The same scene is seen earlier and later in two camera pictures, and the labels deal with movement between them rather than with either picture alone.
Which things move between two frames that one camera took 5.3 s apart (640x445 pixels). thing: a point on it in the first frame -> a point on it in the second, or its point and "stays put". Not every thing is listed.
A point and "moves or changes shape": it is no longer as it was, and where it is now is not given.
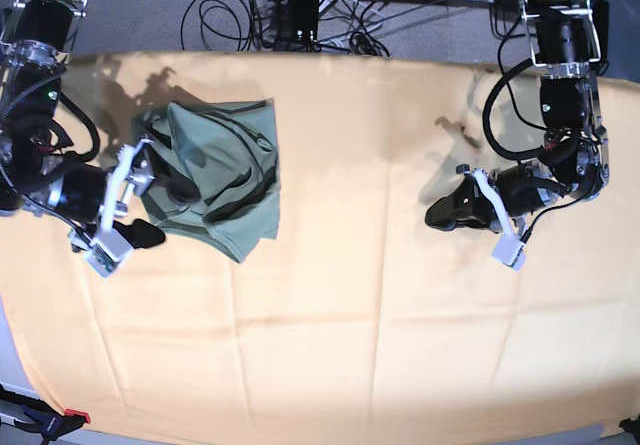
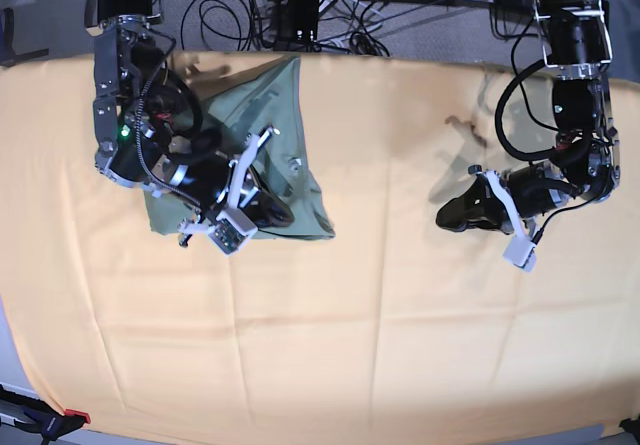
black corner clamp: (632, 426) stays put
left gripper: (80, 190) -> (204, 176)
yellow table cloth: (360, 324) stays put
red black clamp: (46, 420) stays put
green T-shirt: (217, 170) moves or changes shape
